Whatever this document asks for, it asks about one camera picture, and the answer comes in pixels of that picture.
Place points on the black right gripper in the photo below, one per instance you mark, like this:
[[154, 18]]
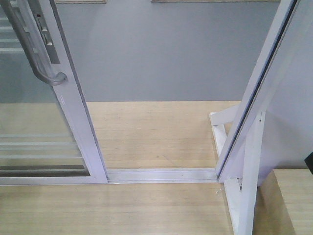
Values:
[[309, 162]]

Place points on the white sliding glass door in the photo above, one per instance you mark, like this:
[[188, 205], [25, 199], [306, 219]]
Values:
[[46, 133]]

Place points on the light wooden box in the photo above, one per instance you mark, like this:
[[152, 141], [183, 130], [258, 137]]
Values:
[[284, 203]]

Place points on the aluminium floor track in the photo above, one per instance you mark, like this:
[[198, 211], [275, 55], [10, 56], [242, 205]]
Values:
[[162, 175]]

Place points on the wooden base platform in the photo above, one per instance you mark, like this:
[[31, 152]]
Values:
[[135, 135]]

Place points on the white triangular support bracket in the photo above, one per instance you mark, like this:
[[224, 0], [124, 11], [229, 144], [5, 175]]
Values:
[[238, 165]]

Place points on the white door frame post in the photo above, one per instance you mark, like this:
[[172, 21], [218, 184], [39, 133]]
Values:
[[281, 84]]

